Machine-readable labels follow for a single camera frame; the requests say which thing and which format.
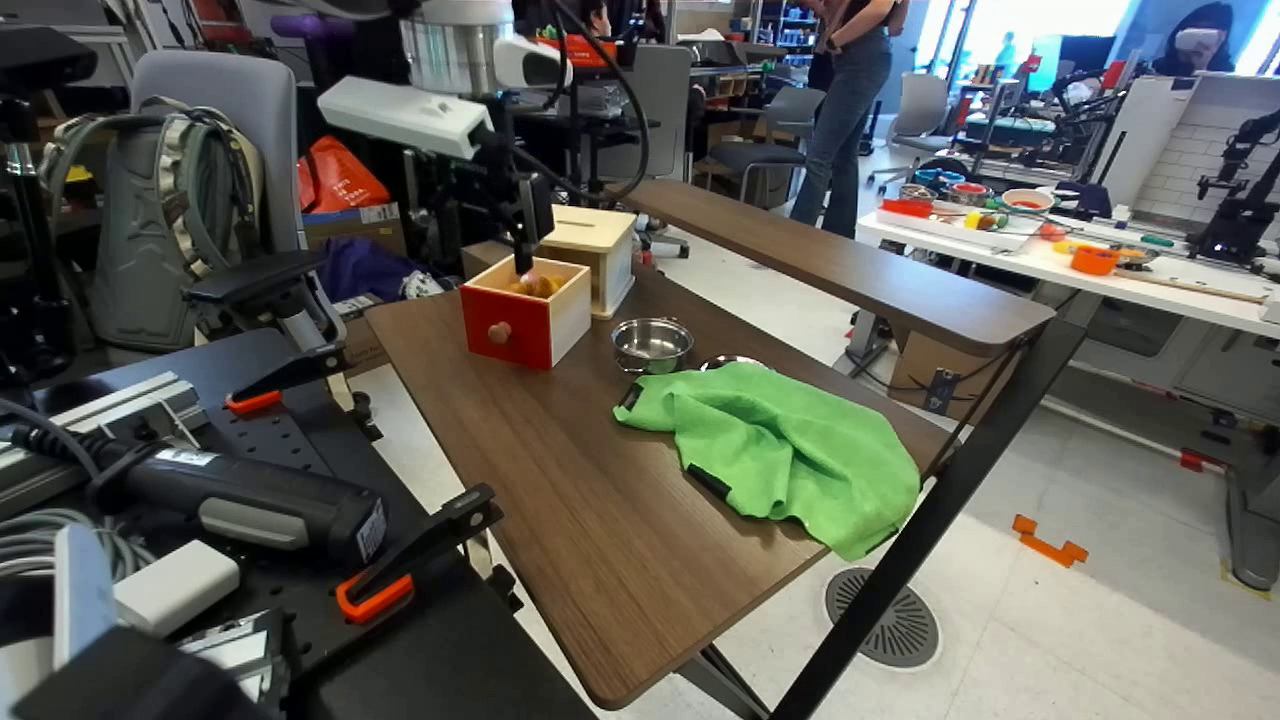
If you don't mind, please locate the white elongated wrist camera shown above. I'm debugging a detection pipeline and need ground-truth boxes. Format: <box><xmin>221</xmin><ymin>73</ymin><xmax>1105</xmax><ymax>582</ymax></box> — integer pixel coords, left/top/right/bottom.
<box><xmin>312</xmin><ymin>73</ymin><xmax>495</xmax><ymax>166</ymax></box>

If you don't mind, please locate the cream wooden slot box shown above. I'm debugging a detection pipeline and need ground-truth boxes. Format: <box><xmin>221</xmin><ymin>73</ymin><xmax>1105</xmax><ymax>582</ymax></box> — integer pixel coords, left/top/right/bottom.
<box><xmin>537</xmin><ymin>199</ymin><xmax>643</xmax><ymax>324</ymax></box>

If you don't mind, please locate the grey cable bundle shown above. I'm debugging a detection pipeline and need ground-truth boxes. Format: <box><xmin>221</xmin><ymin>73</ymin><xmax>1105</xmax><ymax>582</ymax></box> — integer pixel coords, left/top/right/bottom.
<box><xmin>0</xmin><ymin>499</ymin><xmax>151</xmax><ymax>589</ymax></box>

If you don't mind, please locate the red wooden box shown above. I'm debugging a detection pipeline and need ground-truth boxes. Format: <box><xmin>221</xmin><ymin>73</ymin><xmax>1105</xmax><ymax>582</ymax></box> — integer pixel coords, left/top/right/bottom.
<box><xmin>455</xmin><ymin>251</ymin><xmax>596</xmax><ymax>376</ymax></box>

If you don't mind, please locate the black clamp with orange grip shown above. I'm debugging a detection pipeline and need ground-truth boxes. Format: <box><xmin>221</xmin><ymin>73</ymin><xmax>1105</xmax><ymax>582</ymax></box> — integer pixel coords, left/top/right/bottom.
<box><xmin>327</xmin><ymin>483</ymin><xmax>510</xmax><ymax>627</ymax></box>
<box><xmin>221</xmin><ymin>341</ymin><xmax>357</xmax><ymax>423</ymax></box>

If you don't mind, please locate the red tray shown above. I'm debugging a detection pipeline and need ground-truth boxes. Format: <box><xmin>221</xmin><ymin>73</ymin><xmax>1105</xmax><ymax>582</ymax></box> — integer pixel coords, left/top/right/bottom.
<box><xmin>875</xmin><ymin>192</ymin><xmax>942</xmax><ymax>225</ymax></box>

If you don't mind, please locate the white power adapter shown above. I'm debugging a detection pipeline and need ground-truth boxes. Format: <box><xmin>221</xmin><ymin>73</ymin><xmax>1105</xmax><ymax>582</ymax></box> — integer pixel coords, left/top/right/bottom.
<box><xmin>108</xmin><ymin>537</ymin><xmax>246</xmax><ymax>643</ymax></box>

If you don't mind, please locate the blue cloth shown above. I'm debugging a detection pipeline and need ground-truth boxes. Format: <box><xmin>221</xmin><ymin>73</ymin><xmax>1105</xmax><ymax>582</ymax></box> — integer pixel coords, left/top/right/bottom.
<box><xmin>315</xmin><ymin>238</ymin><xmax>427</xmax><ymax>309</ymax></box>

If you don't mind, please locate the long dark brown table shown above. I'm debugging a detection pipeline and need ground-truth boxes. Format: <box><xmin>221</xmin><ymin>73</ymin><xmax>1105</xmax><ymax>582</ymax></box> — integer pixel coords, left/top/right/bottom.
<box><xmin>622</xmin><ymin>176</ymin><xmax>1107</xmax><ymax>720</ymax></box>

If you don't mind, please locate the green cloth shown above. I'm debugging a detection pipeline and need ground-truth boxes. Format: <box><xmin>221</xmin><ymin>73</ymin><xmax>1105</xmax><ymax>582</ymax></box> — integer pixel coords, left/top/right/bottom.
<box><xmin>608</xmin><ymin>352</ymin><xmax>928</xmax><ymax>563</ymax></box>

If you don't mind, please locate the orange floor bracket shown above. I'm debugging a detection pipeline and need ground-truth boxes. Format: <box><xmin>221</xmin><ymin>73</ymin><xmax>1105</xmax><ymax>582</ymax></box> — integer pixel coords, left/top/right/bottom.
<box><xmin>1007</xmin><ymin>513</ymin><xmax>1094</xmax><ymax>574</ymax></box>

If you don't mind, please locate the round floor drain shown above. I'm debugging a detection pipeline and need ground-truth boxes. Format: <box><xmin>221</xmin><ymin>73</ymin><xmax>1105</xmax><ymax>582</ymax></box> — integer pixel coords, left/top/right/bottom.
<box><xmin>822</xmin><ymin>563</ymin><xmax>946</xmax><ymax>675</ymax></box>

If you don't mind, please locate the small metal bowl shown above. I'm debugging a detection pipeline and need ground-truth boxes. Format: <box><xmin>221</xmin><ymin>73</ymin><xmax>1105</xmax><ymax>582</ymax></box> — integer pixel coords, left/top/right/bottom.
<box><xmin>608</xmin><ymin>315</ymin><xmax>702</xmax><ymax>379</ymax></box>

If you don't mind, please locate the black handheld device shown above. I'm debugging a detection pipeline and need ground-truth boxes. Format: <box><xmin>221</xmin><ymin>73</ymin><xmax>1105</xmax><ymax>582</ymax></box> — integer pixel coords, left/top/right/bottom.
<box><xmin>10</xmin><ymin>416</ymin><xmax>391</xmax><ymax>568</ymax></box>

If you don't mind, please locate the light grey high-back chair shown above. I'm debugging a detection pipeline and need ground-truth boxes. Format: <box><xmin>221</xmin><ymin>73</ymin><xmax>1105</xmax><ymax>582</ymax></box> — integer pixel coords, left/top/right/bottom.
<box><xmin>129</xmin><ymin>48</ymin><xmax>309</xmax><ymax>260</ymax></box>

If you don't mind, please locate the person in dark hoodie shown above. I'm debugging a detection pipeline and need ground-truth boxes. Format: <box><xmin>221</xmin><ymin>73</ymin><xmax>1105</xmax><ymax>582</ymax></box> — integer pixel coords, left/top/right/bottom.
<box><xmin>1147</xmin><ymin>0</ymin><xmax>1247</xmax><ymax>79</ymax></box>

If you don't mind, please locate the aluminium rail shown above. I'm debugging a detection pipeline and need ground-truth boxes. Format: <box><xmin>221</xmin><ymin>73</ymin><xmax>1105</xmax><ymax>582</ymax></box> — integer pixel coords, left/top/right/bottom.
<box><xmin>43</xmin><ymin>370</ymin><xmax>210</xmax><ymax>448</ymax></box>

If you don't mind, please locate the grey backpack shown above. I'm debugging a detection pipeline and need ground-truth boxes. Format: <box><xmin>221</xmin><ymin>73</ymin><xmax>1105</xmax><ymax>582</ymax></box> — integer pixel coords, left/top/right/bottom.
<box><xmin>36</xmin><ymin>102</ymin><xmax>274</xmax><ymax>361</ymax></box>

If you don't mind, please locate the cardboard box under table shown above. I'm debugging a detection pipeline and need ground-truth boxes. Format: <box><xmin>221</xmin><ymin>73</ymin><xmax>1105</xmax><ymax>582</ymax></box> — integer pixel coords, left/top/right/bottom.
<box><xmin>888</xmin><ymin>324</ymin><xmax>1007</xmax><ymax>419</ymax></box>

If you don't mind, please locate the orange crate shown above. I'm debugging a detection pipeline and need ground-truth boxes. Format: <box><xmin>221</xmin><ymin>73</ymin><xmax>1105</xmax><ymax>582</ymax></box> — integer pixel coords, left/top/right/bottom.
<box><xmin>566</xmin><ymin>32</ymin><xmax>625</xmax><ymax>75</ymax></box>

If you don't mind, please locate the standing person in flared jeans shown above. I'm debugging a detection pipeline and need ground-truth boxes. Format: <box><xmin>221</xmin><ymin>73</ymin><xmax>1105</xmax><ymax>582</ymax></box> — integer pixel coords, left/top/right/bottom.
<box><xmin>786</xmin><ymin>0</ymin><xmax>899</xmax><ymax>246</ymax></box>

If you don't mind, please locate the black chair armrest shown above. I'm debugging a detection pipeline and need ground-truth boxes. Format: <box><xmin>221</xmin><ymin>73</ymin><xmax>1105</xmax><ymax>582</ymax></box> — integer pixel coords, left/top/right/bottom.
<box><xmin>182</xmin><ymin>249</ymin><xmax>354</xmax><ymax>361</ymax></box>

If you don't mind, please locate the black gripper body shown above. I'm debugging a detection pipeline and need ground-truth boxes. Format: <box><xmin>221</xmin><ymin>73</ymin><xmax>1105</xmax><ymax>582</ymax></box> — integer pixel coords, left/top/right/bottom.
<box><xmin>481</xmin><ymin>94</ymin><xmax>561</xmax><ymax>249</ymax></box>

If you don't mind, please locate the grey mesh chair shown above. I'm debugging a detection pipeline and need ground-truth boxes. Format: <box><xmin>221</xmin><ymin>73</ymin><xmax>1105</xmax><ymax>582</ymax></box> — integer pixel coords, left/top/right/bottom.
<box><xmin>694</xmin><ymin>79</ymin><xmax>829</xmax><ymax>212</ymax></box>

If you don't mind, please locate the white cluttered table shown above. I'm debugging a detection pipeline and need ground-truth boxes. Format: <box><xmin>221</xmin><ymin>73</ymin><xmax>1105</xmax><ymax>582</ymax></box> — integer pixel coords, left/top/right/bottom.
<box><xmin>854</xmin><ymin>183</ymin><xmax>1280</xmax><ymax>345</ymax></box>

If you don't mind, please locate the white backing board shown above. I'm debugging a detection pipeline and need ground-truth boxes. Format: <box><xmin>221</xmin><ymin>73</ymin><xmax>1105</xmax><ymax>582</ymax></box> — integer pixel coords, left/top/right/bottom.
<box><xmin>1083</xmin><ymin>73</ymin><xmax>1280</xmax><ymax>231</ymax></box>

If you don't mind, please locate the orange bag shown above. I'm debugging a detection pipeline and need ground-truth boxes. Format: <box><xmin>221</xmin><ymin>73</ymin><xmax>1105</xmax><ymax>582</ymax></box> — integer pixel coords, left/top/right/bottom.
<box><xmin>294</xmin><ymin>133</ymin><xmax>395</xmax><ymax>220</ymax></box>

